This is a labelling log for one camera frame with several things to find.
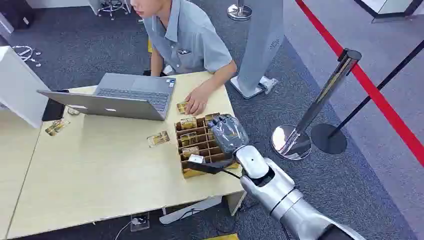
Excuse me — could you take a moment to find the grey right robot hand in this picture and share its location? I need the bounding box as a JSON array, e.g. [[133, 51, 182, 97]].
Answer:
[[207, 113, 250, 155]]

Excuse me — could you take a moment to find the wooden card box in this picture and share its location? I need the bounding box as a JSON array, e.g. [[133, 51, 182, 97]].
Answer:
[[174, 112, 241, 179]]

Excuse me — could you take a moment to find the person's hand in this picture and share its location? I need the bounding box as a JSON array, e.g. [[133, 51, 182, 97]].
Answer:
[[184, 86, 210, 117]]

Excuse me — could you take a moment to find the grey standing pillar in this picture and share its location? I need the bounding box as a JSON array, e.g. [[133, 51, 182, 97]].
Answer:
[[230, 0, 285, 100]]

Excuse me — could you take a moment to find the person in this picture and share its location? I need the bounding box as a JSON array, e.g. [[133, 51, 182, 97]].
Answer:
[[130, 0, 238, 117]]

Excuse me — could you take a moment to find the grey laptop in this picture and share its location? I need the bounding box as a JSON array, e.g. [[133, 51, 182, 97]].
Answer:
[[36, 72, 177, 122]]

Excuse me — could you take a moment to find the chrome stanchion base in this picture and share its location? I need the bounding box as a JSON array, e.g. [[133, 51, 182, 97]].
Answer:
[[227, 0, 253, 21]]

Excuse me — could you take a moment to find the floor power socket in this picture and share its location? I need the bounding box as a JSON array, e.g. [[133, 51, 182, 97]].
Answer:
[[130, 212, 151, 232]]

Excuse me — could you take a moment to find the red barrier belt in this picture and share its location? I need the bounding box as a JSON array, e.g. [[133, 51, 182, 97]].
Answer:
[[294, 0, 424, 168]]

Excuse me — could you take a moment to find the office stool base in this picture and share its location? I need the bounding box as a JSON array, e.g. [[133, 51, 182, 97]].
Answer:
[[97, 0, 131, 21]]

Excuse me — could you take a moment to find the black phone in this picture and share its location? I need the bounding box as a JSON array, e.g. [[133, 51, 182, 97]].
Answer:
[[41, 89, 70, 122]]

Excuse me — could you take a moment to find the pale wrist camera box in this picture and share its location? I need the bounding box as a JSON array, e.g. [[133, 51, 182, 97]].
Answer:
[[187, 154, 206, 165]]

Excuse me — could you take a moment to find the chrome stanchion post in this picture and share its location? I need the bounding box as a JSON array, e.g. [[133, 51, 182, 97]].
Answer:
[[270, 48, 363, 161]]

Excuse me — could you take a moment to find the black stanchion post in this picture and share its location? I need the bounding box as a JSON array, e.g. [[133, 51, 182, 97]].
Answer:
[[310, 39, 424, 155]]

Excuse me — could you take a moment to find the white cable bundle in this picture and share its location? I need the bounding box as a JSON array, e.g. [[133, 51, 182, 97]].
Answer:
[[11, 45, 43, 68]]

